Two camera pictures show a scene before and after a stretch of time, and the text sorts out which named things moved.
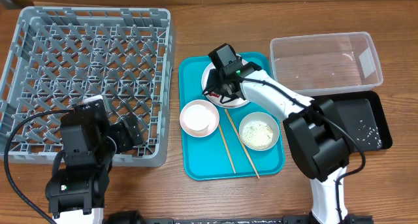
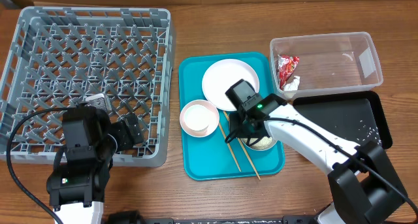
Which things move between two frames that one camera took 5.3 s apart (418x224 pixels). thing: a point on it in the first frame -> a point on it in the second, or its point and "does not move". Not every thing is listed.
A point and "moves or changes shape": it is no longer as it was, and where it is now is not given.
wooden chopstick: [227, 149] moves or changes shape
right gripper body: [220, 91] -> [240, 132]
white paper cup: [197, 117] does not move
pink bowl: [199, 118] does not move
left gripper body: [123, 140] does not move
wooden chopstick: [242, 144] does not move
